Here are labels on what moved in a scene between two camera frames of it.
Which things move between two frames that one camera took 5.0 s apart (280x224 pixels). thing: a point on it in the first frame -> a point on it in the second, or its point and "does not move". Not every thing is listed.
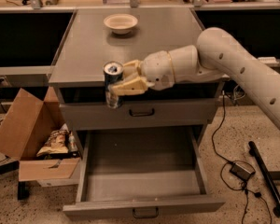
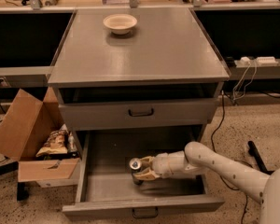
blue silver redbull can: x=113 y=72 -> x=135 y=164
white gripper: x=156 y=68 -> x=161 y=165
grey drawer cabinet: x=146 y=157 does not move
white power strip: x=269 y=60 does not move
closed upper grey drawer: x=133 y=114 does not move
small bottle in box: x=72 y=143 does not move
